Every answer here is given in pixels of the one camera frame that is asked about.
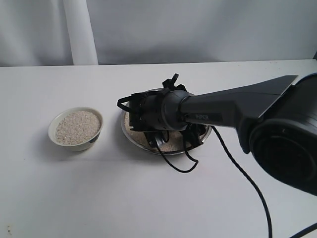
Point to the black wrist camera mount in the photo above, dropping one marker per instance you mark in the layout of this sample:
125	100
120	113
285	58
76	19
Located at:
169	84

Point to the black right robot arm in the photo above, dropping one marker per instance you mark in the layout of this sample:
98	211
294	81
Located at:
275	121

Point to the rice in steel tray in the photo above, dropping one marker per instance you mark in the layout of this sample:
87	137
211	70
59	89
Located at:
173	147

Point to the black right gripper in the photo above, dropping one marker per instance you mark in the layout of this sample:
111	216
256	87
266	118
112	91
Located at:
146	116

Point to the white backdrop curtain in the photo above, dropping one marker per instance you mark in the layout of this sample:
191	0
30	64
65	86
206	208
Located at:
92	32

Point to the rice in white bowl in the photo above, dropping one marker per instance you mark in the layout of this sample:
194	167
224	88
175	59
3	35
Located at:
77	128

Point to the round steel tray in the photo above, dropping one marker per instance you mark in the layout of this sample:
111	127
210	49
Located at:
171	114

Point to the white ceramic bowl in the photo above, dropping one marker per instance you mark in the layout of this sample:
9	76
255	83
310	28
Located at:
77	147

